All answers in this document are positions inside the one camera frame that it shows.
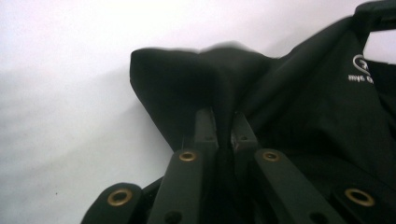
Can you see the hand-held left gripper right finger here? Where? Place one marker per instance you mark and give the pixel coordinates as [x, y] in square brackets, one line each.
[243, 133]

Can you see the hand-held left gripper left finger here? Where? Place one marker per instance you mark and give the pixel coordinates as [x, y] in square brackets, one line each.
[205, 130]

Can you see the black pants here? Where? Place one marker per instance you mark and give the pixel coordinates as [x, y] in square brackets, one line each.
[311, 109]

